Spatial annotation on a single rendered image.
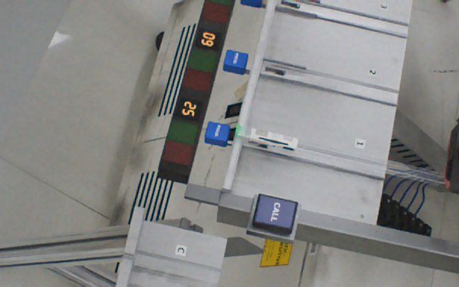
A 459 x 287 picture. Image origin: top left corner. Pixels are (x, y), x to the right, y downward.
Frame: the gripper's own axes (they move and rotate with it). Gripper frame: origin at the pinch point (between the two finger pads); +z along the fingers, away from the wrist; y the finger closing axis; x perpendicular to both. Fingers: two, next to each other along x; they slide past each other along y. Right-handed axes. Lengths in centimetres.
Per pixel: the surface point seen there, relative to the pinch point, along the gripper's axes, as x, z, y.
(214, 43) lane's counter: 34.7, 6.0, 14.0
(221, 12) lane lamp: 34.9, 6.0, 19.2
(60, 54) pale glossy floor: 64, 67, 38
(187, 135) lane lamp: 35.1, 6.0, -0.3
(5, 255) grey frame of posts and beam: 59, 43, -13
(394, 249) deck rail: 6.0, 2.8, -9.9
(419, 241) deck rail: 3.5, 0.6, -8.9
